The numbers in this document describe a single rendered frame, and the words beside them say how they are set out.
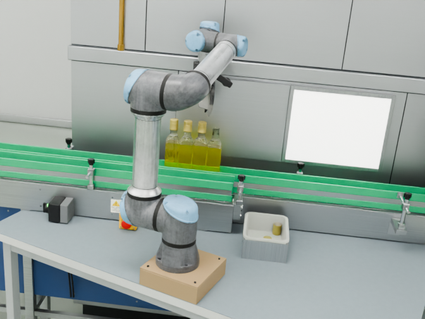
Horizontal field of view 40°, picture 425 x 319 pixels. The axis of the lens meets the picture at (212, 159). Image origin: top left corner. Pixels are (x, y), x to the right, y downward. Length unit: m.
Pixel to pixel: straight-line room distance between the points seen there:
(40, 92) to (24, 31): 0.59
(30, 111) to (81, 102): 3.44
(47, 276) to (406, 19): 1.85
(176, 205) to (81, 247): 0.50
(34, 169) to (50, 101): 3.49
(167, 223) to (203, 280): 0.22
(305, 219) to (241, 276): 0.47
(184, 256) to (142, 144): 0.40
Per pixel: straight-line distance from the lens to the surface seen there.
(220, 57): 1.98
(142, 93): 1.82
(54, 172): 2.45
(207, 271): 2.00
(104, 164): 2.45
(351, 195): 2.45
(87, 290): 2.67
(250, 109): 2.47
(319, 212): 2.44
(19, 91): 6.03
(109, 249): 2.23
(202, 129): 2.37
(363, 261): 2.35
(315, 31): 2.44
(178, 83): 1.79
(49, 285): 2.71
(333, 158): 2.55
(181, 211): 1.89
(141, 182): 1.93
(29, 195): 2.51
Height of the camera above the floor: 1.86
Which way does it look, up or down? 21 degrees down
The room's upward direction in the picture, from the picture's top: 5 degrees clockwise
